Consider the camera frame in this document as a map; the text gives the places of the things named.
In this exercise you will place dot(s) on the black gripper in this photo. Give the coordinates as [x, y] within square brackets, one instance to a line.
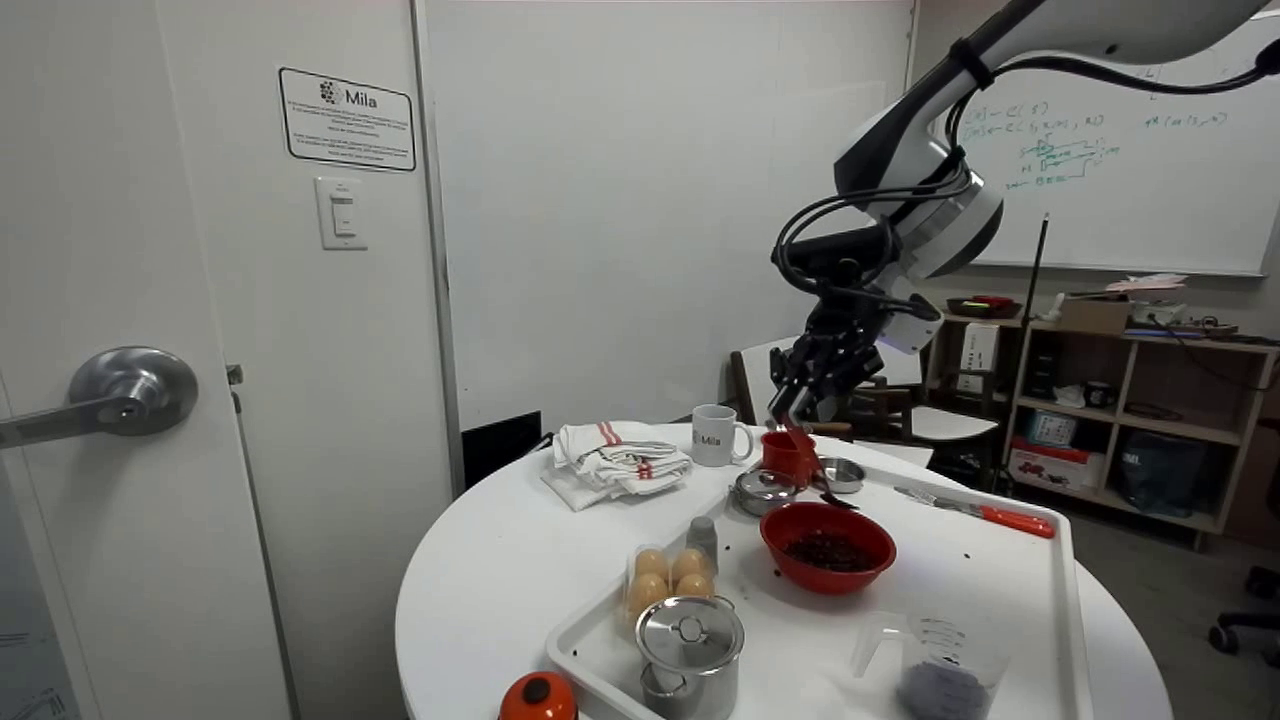
[841, 332]

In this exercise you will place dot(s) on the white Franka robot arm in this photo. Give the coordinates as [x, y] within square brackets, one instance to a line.
[1066, 41]

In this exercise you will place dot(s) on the small steel bowl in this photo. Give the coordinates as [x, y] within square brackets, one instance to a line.
[849, 473]
[753, 496]

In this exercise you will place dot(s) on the orange bowl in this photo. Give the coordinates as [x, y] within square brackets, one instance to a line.
[797, 570]

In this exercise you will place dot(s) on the leaning white panel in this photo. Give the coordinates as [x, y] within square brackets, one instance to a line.
[757, 385]

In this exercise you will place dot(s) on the red mug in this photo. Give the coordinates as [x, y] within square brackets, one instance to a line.
[778, 463]

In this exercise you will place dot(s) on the white mug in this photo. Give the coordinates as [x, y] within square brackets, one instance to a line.
[715, 433]

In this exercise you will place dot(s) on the dark brown beans pile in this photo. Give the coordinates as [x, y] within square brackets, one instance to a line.
[824, 550]

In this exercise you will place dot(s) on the small glass shaker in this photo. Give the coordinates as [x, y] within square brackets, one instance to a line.
[701, 539]

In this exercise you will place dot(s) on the small tan bread roll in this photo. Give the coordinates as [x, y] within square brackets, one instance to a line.
[691, 561]
[692, 587]
[650, 561]
[644, 589]

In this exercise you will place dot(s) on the white red striped towel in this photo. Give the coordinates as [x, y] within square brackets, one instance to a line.
[606, 466]

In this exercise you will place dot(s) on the thin black pole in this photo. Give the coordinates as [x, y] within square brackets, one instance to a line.
[1032, 306]

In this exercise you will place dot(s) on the white plastic tray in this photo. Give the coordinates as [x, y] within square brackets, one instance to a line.
[813, 641]

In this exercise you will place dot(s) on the red white box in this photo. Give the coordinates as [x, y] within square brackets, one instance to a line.
[1055, 466]

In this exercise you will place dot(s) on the steel pot with lid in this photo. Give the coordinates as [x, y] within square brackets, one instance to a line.
[686, 637]

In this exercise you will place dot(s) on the clear plastic measuring cup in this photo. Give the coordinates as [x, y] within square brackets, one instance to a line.
[940, 683]

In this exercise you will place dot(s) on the dark bag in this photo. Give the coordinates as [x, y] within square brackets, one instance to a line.
[1158, 473]

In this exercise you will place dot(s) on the wooden shelf unit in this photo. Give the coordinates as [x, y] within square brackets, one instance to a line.
[1185, 425]

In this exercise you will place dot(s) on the round orange bell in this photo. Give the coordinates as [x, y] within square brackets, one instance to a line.
[538, 699]

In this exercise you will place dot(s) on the black office chair base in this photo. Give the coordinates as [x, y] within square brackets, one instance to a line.
[1244, 624]

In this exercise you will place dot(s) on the white door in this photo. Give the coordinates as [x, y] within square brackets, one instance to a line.
[105, 203]

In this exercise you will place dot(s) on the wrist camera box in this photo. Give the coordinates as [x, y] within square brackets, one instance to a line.
[908, 329]

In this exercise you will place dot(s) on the black box by wall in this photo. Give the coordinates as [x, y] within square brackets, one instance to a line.
[503, 447]

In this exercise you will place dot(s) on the wall whiteboard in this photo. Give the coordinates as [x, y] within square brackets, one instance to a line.
[1145, 203]

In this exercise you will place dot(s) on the white light switch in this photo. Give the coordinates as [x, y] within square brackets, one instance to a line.
[340, 217]

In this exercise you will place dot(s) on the white wall sign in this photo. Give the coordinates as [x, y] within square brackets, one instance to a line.
[345, 120]

